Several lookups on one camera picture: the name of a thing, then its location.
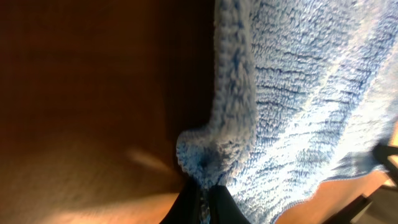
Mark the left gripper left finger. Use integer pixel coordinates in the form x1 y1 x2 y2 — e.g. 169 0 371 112
160 180 200 224

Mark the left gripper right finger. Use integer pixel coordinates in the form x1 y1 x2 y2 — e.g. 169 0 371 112
209 185 250 224

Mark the blue microfibre cloth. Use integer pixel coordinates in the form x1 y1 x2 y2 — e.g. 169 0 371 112
177 0 397 223

